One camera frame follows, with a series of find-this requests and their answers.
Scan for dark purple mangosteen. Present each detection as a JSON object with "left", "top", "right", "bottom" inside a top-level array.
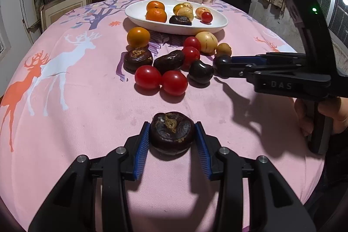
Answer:
[
  {"left": 150, "top": 112, "right": 195, "bottom": 155},
  {"left": 123, "top": 47, "right": 153, "bottom": 72}
]

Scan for white oval plate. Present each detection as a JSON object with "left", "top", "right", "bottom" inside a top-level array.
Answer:
[{"left": 124, "top": 0, "right": 228, "bottom": 36}]

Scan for smooth orange round fruit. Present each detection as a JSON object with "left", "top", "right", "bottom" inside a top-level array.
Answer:
[{"left": 127, "top": 27, "right": 151, "bottom": 48}]

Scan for orange mandarin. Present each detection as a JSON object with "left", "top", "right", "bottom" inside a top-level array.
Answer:
[
  {"left": 146, "top": 0, "right": 165, "bottom": 12},
  {"left": 145, "top": 8, "right": 167, "bottom": 23}
]

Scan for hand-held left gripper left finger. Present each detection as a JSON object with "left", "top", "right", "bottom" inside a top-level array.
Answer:
[{"left": 28, "top": 121, "right": 151, "bottom": 232}]

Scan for dark purple plum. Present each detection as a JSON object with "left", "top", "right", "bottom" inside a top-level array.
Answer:
[
  {"left": 188, "top": 59, "right": 215, "bottom": 84},
  {"left": 213, "top": 54, "right": 232, "bottom": 75}
]

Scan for light wood framed panel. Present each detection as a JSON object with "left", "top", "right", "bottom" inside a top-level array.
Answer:
[{"left": 40, "top": 0, "right": 93, "bottom": 33}]

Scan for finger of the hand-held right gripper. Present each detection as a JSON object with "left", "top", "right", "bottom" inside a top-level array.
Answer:
[
  {"left": 231, "top": 52, "right": 308, "bottom": 72},
  {"left": 217, "top": 63, "right": 333, "bottom": 98}
]

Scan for pale yellow round fruit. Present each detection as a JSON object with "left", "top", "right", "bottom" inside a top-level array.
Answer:
[
  {"left": 195, "top": 31, "right": 218, "bottom": 53},
  {"left": 195, "top": 7, "right": 211, "bottom": 18},
  {"left": 177, "top": 7, "right": 194, "bottom": 22}
]

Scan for pink deer print tablecloth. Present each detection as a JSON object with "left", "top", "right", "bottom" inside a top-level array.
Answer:
[{"left": 0, "top": 0, "right": 327, "bottom": 232}]

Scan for person's right hand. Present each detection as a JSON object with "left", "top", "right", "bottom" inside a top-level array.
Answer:
[{"left": 294, "top": 97, "right": 348, "bottom": 137}]

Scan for small olive brown fruit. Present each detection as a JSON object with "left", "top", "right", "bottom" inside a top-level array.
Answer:
[{"left": 216, "top": 43, "right": 232, "bottom": 57}]

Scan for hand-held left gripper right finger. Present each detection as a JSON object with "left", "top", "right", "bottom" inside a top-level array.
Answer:
[{"left": 194, "top": 121, "right": 317, "bottom": 232}]

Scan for small yellow tomato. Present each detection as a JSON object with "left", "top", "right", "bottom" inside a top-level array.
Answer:
[{"left": 173, "top": 3, "right": 187, "bottom": 16}]

